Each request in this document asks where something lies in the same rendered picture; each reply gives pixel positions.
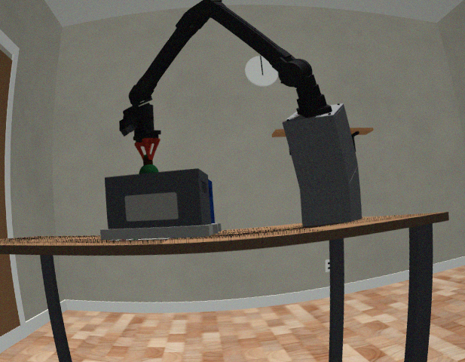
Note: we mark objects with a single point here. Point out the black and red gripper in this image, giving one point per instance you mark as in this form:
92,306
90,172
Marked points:
143,140

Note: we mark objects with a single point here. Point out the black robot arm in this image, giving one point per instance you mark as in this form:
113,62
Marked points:
292,72

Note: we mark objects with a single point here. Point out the dark grey crate with dividers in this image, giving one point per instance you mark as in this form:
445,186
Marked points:
162,199

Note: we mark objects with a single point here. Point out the green bottle with pale green label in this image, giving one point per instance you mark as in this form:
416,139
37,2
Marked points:
148,166

